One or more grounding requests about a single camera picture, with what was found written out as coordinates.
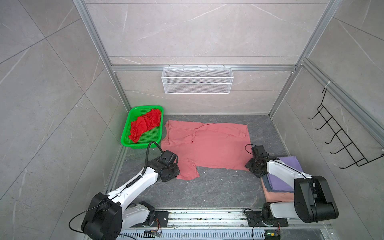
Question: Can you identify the pink t-shirt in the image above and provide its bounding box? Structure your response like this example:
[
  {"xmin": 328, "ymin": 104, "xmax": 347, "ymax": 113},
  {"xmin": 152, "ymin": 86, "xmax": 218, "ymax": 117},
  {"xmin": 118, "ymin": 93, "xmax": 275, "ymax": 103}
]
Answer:
[{"xmin": 161, "ymin": 120, "xmax": 251, "ymax": 181}]

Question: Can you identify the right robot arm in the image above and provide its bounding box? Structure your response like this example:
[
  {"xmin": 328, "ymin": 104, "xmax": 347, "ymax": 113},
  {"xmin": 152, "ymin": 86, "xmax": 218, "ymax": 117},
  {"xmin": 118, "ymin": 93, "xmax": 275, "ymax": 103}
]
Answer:
[{"xmin": 245, "ymin": 144, "xmax": 339, "ymax": 226}]

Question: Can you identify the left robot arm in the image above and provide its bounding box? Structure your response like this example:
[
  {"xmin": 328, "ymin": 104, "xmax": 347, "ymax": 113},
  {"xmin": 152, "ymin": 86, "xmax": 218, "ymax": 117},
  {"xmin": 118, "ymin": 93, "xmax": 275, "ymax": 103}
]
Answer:
[{"xmin": 81, "ymin": 150, "xmax": 180, "ymax": 240}]

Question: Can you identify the red t-shirt in basket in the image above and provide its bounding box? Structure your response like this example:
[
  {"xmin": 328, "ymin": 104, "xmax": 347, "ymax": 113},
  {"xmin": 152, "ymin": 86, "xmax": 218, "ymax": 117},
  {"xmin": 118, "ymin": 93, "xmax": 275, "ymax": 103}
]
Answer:
[{"xmin": 129, "ymin": 109, "xmax": 162, "ymax": 144}]

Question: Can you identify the green plastic basket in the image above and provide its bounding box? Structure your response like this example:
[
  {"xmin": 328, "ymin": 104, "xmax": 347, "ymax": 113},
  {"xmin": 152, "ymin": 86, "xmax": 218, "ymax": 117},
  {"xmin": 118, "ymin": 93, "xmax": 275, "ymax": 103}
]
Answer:
[{"xmin": 121, "ymin": 106, "xmax": 164, "ymax": 149}]

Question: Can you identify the folded grey t-shirt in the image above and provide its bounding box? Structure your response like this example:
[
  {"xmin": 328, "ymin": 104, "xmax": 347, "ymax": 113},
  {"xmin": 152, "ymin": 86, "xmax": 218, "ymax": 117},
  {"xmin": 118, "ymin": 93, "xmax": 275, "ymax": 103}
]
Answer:
[{"xmin": 262, "ymin": 175, "xmax": 272, "ymax": 192}]

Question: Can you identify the folded purple t-shirt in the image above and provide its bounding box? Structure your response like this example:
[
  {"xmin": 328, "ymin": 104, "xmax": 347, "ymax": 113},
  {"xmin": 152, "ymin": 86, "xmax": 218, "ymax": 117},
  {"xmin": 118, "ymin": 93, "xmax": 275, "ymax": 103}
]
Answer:
[{"xmin": 267, "ymin": 156, "xmax": 303, "ymax": 193}]

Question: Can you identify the folded salmon t-shirt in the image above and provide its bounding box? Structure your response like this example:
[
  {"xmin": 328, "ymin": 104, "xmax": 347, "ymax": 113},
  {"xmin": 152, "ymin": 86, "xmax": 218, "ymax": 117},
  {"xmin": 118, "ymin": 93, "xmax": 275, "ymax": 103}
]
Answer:
[{"xmin": 261, "ymin": 180, "xmax": 294, "ymax": 203}]

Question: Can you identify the white wire mesh basket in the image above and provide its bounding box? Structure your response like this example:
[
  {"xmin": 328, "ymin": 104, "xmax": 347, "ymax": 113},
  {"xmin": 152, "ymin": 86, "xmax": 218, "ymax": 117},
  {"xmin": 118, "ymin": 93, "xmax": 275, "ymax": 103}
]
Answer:
[{"xmin": 162, "ymin": 67, "xmax": 234, "ymax": 95}]

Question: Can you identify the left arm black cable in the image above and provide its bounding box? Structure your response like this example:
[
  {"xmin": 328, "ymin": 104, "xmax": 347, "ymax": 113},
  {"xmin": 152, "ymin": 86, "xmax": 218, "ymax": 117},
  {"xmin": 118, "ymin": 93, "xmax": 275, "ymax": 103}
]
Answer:
[{"xmin": 140, "ymin": 141, "xmax": 164, "ymax": 176}]

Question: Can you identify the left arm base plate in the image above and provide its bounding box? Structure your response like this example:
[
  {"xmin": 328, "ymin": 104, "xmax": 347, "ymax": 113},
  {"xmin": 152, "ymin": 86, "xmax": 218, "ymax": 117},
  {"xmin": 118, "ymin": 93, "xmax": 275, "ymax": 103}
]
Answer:
[{"xmin": 150, "ymin": 211, "xmax": 170, "ymax": 228}]

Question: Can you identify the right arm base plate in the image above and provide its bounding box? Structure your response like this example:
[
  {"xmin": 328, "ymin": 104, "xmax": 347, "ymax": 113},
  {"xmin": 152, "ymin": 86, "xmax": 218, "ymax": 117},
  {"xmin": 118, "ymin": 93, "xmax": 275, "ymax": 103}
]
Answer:
[{"xmin": 244, "ymin": 209, "xmax": 289, "ymax": 227}]

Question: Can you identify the aluminium rail frame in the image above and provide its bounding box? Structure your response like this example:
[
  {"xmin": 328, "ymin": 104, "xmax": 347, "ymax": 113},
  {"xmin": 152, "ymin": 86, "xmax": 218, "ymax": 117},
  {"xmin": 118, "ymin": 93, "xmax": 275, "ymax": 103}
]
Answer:
[{"xmin": 118, "ymin": 209, "xmax": 338, "ymax": 240}]

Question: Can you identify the black wire hook rack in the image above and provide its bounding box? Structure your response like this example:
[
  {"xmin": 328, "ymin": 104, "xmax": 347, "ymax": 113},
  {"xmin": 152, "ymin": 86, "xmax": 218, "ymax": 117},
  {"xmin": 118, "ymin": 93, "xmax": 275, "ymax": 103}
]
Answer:
[{"xmin": 308, "ymin": 88, "xmax": 384, "ymax": 170}]

